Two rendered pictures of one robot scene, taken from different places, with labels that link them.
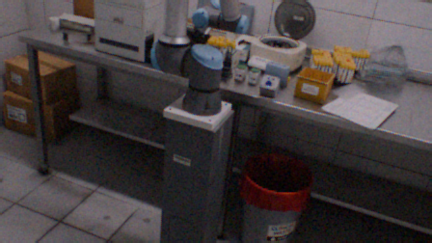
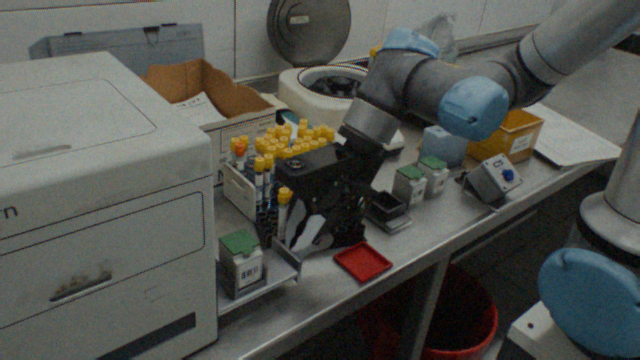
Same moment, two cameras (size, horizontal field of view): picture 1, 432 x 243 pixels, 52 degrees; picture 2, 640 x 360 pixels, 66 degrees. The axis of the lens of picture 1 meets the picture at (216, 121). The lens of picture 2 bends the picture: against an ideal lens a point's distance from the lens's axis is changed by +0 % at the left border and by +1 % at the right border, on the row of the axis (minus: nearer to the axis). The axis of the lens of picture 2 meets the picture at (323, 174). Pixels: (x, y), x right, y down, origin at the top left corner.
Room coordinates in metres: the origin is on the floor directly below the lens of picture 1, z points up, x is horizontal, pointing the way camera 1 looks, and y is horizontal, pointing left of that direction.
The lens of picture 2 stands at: (1.64, 0.69, 1.40)
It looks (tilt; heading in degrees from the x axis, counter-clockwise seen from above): 32 degrees down; 298
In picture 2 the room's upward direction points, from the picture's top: 6 degrees clockwise
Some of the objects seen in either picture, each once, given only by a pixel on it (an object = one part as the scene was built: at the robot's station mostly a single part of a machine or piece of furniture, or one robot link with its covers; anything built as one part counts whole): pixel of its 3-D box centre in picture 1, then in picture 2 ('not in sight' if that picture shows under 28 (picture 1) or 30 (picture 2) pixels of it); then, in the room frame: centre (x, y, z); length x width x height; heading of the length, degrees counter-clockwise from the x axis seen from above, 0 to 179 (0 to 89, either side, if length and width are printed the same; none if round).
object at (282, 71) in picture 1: (276, 74); (443, 149); (1.85, -0.24, 0.92); 0.10 x 0.07 x 0.10; 65
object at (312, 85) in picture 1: (313, 85); (496, 133); (1.78, -0.40, 0.93); 0.13 x 0.13 x 0.10; 67
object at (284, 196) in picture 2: not in sight; (312, 204); (1.96, 0.11, 0.93); 0.17 x 0.09 x 0.11; 49
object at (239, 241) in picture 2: not in sight; (240, 243); (1.96, 0.30, 0.98); 0.05 x 0.04 x 0.01; 161
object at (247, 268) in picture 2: not in sight; (240, 262); (1.96, 0.30, 0.95); 0.05 x 0.04 x 0.06; 161
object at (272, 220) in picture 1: (270, 204); (412, 351); (1.81, -0.33, 0.22); 0.38 x 0.37 x 0.44; 71
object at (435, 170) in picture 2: (254, 76); (430, 177); (1.84, -0.15, 0.91); 0.05 x 0.04 x 0.07; 161
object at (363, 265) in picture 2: not in sight; (362, 261); (1.85, 0.12, 0.88); 0.07 x 0.07 x 0.01; 71
